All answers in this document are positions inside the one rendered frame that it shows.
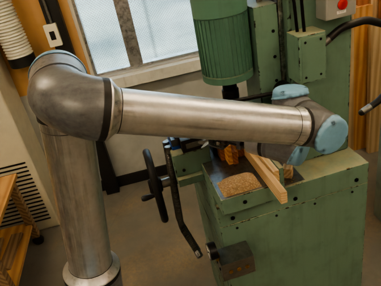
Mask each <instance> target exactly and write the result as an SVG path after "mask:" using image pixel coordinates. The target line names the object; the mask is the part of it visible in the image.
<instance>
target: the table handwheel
mask: <svg viewBox="0 0 381 286"><path fill-rule="evenodd" d="M142 153H143V157H144V160H145V164H146V167H147V171H148V174H149V178H150V179H149V180H148V181H147V182H148V185H149V189H150V192H151V194H154V196H155V200H156V203H157V206H158V210H159V214H160V217H161V221H162V222H163V223H167V222H168V219H169V218H168V213H167V209H166V205H165V202H164V198H163V194H162V192H163V188H166V187H169V186H171V181H170V177H166V178H163V179H161V178H160V177H158V176H157V173H156V169H155V166H154V163H153V159H152V156H151V153H150V151H149V150H148V149H144V150H143V152H142Z"/></svg>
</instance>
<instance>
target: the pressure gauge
mask: <svg viewBox="0 0 381 286"><path fill-rule="evenodd" d="M205 246H206V251H207V253H208V252H209V253H208V256H209V259H210V261H212V260H216V261H217V262H219V259H220V256H219V253H218V251H217V247H216V245H215V243H214V242H213V241H212V242H208V243H205Z"/></svg>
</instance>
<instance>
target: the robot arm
mask: <svg viewBox="0 0 381 286"><path fill-rule="evenodd" d="M28 80H29V81H28V88H27V99H28V104H29V106H30V108H31V110H32V112H33V113H34V114H35V115H36V120H37V122H38V124H39V127H40V132H41V137H42V141H43V145H44V151H45V156H46V161H47V165H48V170H49V175H50V180H51V184H52V188H53V194H54V199H55V202H56V207H57V213H58V218H59V221H60V227H61V231H62V237H63V242H64V245H65V250H66V256H67V262H66V264H65V266H64V268H63V272H62V275H63V280H64V283H65V286H123V283H122V276H121V267H120V260H119V258H118V256H117V255H116V254H115V253H114V252H113V251H111V248H110V243H109V235H108V227H107V219H106V215H105V206H104V199H103V191H102V186H101V179H100V170H99V163H98V155H97V150H96V142H95V141H107V140H108V139H110V138H111V137H112V136H113V135H114V134H132V135H142V136H160V137H177V138H195V139H202V140H201V141H199V142H198V143H199V144H201V145H203V146H202V147H201V149H202V148H205V147H206V146H211V147H213V148H217V149H221V150H224V149H225V148H226V147H228V146H229V145H234V146H236V149H238V150H241V149H242V148H243V149H245V151H246V152H247V153H250V154H254V155H258V156H261V157H264V158H268V159H272V160H275V161H278V162H282V163H286V164H287V165H293V166H300V165H301V164H302V163H303V162H304V160H305V159H306V157H307V154H308V152H309V149H310V147H312V148H314V149H315V150H316V151H317V152H318V153H321V154H331V153H333V152H335V151H336V150H338V149H339V148H340V147H341V146H342V145H343V143H344V142H345V140H346V138H347V135H348V125H347V122H346V121H345V120H344V119H343V118H341V116H340V115H338V114H335V113H333V112H331V111H330V110H328V109H326V108H324V107H323V106H321V105H319V104H318V103H316V102H315V101H313V100H312V99H310V98H308V95H309V91H308V88H307V87H306V86H304V85H299V84H286V85H280V86H277V87H276V88H275V89H274V90H273V93H272V98H271V100H272V104H264V103H254V102H244V101H238V100H227V99H217V98H207V97H201V96H191V95H181V94H170V93H164V92H155V91H144V90H134V89H123V88H119V87H117V85H116V84H115V83H114V82H113V81H112V80H111V78H104V77H97V76H93V75H89V74H87V70H86V67H85V66H84V64H83V62H82V61H81V60H80V59H79V58H78V57H76V56H75V55H73V54H72V53H70V52H67V51H63V50H51V51H46V52H44V53H42V54H40V55H39V56H38V57H36V58H35V60H34V61H33V63H32V64H31V66H30V67H29V71H28ZM216 146H217V147H216Z"/></svg>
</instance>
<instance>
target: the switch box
mask: <svg viewBox="0 0 381 286"><path fill-rule="evenodd" d="M339 1H340V0H316V18H318V19H321V20H324V21H328V20H332V19H337V18H341V17H344V16H348V15H353V14H355V10H356V0H347V2H348V5H347V7H346V8H345V9H346V12H345V13H342V14H337V11H341V10H340V9H339V8H338V2H339ZM345 9H344V10H345Z"/></svg>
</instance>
